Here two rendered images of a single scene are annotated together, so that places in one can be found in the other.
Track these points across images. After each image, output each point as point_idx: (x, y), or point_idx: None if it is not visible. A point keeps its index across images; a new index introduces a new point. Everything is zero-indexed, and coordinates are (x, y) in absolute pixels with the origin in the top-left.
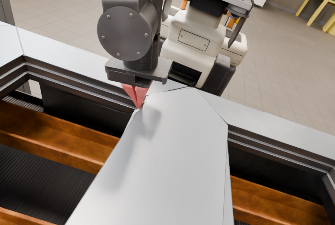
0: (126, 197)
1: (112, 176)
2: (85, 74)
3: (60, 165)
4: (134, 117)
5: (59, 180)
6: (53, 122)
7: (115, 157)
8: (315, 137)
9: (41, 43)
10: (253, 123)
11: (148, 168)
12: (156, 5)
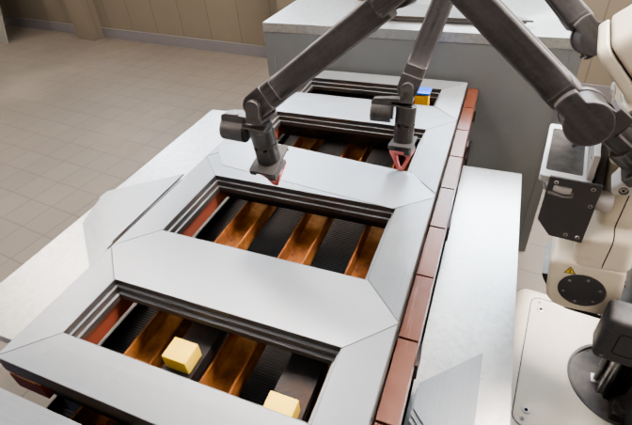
0: (340, 166)
1: (350, 163)
2: (419, 149)
3: None
4: (387, 167)
5: None
6: None
7: (359, 163)
8: (396, 275)
9: (443, 131)
10: (401, 227)
11: (354, 172)
12: (399, 110)
